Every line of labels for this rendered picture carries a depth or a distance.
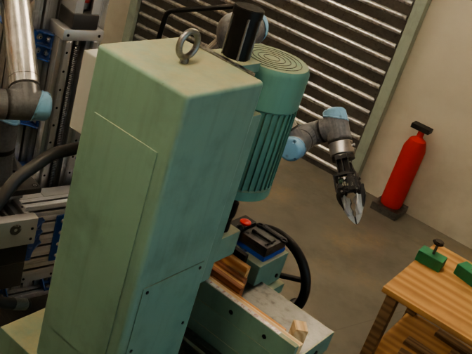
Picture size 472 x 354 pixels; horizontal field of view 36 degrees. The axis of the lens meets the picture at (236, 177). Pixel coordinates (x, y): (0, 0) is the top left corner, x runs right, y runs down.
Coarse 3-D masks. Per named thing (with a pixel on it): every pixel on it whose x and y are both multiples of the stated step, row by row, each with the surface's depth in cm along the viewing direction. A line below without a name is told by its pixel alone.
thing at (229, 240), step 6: (234, 228) 175; (228, 234) 172; (234, 234) 173; (222, 240) 170; (228, 240) 172; (234, 240) 175; (222, 246) 171; (228, 246) 174; (234, 246) 176; (222, 252) 173; (228, 252) 175; (216, 258) 172
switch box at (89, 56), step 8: (88, 56) 133; (88, 64) 134; (80, 72) 136; (88, 72) 134; (80, 80) 136; (88, 80) 135; (80, 88) 137; (88, 88) 135; (80, 96) 137; (80, 104) 138; (72, 112) 139; (80, 112) 138; (72, 120) 140; (80, 120) 138; (72, 128) 140; (80, 128) 139
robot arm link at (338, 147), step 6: (330, 144) 225; (336, 144) 223; (342, 144) 223; (348, 144) 224; (354, 144) 225; (330, 150) 225; (336, 150) 223; (342, 150) 223; (348, 150) 223; (330, 156) 226
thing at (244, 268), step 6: (222, 258) 182; (228, 258) 181; (234, 258) 180; (228, 264) 182; (234, 264) 180; (240, 264) 179; (246, 264) 180; (240, 270) 180; (246, 270) 179; (246, 276) 180
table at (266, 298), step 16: (256, 288) 186; (272, 288) 193; (256, 304) 180; (272, 304) 182; (288, 304) 184; (208, 320) 175; (224, 320) 171; (288, 320) 178; (304, 320) 179; (224, 336) 173; (240, 336) 169; (320, 336) 175; (240, 352) 170; (256, 352) 167; (304, 352) 169; (320, 352) 178
